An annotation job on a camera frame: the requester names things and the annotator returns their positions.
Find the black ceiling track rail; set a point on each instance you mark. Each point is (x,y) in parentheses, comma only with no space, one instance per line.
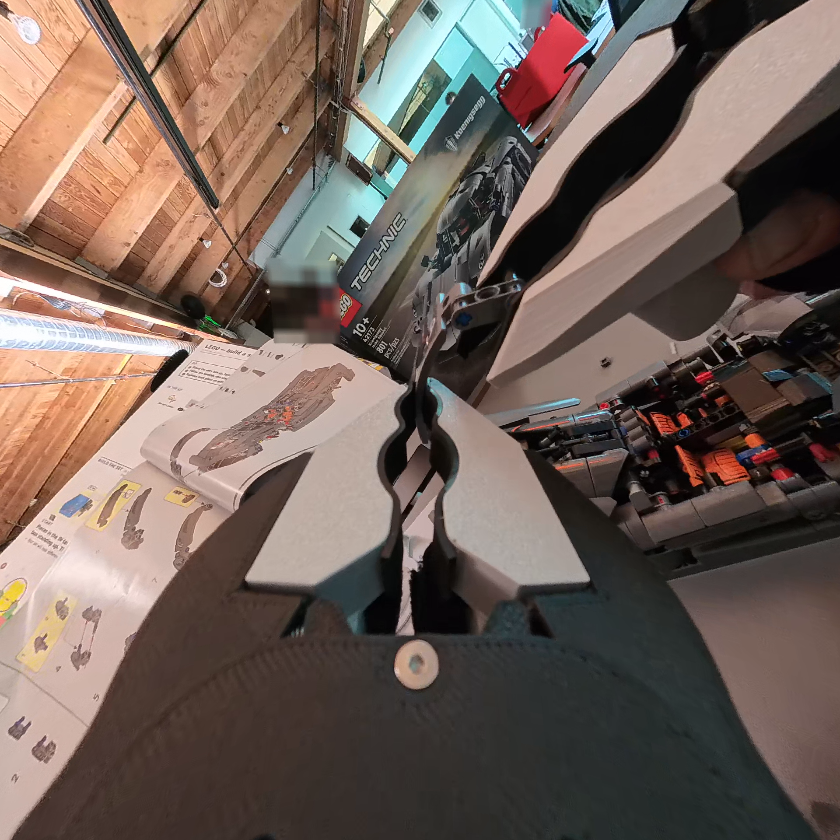
(151,105)

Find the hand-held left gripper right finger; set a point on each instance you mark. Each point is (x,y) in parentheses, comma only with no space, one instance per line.
(518,518)

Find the silver spiral air duct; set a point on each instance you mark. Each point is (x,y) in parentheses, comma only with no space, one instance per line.
(79,331)

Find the person's right hand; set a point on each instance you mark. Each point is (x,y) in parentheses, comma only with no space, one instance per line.
(774,243)

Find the white printed instruction sheet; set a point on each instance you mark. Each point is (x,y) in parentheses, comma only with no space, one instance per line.
(197,380)

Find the dark lego set box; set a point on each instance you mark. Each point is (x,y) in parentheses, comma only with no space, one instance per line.
(407,249)

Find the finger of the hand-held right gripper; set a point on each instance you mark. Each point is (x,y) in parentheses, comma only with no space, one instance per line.
(590,111)
(656,262)

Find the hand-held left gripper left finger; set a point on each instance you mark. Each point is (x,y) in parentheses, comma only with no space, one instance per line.
(321,518)

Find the grey lego car model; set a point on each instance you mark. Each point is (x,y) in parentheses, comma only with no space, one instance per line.
(689,459)

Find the grey lego beam blue pins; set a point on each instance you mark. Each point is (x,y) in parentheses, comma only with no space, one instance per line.
(489,298)

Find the lego instruction booklet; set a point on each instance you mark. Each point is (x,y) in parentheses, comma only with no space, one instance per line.
(295,407)

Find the dark grey curved lego panel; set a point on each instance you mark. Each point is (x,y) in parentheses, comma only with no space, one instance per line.
(426,354)

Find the white round ceiling device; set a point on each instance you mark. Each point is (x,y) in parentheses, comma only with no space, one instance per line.
(25,26)

